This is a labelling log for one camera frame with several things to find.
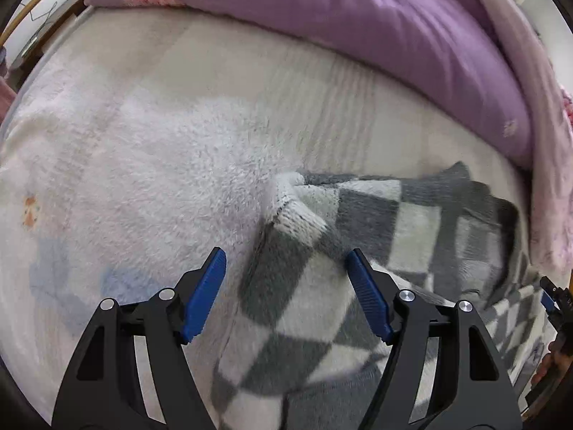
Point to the curved wooden rail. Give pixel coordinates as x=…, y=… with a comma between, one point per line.
x=31, y=2

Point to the pink floral blanket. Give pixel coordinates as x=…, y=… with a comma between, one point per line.
x=548, y=143

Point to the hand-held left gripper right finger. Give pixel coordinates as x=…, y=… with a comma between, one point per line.
x=367, y=293

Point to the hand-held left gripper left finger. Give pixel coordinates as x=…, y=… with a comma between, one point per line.
x=207, y=293

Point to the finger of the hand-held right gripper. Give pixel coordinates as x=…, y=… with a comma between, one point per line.
x=549, y=298

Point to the white fluffy blanket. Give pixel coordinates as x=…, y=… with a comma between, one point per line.
x=147, y=179

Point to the person's right hand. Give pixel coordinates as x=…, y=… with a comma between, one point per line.
x=544, y=367

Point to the grey white checkered sweater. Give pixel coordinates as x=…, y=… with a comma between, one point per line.
x=313, y=304

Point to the purple quilt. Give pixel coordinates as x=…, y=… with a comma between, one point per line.
x=358, y=18

